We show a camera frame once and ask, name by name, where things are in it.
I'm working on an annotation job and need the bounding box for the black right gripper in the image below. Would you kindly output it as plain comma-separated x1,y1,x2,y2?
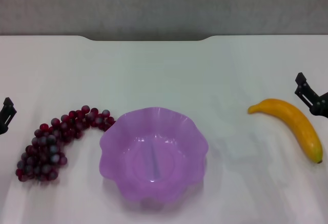
294,72,328,118

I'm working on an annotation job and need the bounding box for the yellow banana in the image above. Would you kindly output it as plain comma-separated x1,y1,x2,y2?
247,98,323,164

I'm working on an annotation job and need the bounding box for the dark red grape bunch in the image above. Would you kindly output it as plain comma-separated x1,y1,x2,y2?
15,105,116,183

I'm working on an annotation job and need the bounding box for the purple wavy plastic bowl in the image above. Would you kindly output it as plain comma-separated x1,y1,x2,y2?
99,107,209,208

